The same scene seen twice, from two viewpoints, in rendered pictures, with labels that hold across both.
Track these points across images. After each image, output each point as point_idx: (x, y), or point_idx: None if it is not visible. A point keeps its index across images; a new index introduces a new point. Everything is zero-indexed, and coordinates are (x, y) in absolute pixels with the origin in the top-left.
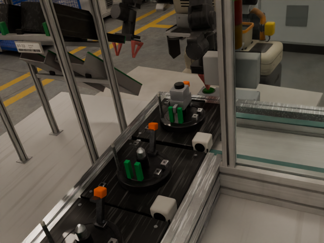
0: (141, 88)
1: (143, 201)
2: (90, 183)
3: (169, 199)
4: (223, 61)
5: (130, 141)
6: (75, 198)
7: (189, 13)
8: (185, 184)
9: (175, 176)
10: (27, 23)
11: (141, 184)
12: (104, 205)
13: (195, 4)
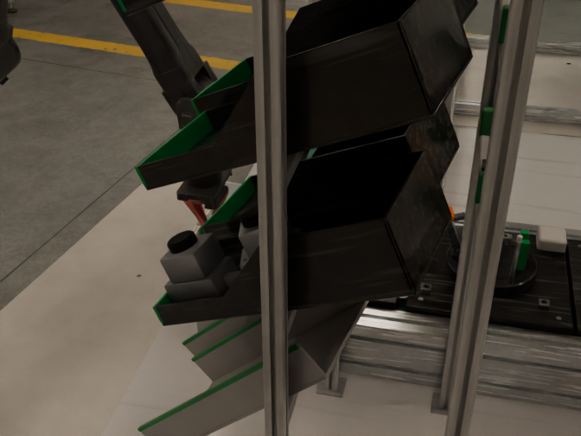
0: (37, 419)
1: (545, 261)
2: (543, 323)
3: (542, 229)
4: None
5: (414, 300)
6: (577, 340)
7: (200, 92)
8: None
9: None
10: None
11: (530, 255)
12: (576, 296)
13: (195, 70)
